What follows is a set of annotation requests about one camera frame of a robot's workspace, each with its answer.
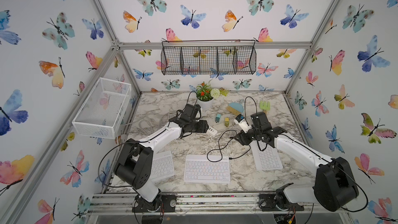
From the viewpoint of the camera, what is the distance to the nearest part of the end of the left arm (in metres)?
0.65

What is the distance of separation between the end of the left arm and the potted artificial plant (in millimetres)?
185

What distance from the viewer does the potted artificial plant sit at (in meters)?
1.01
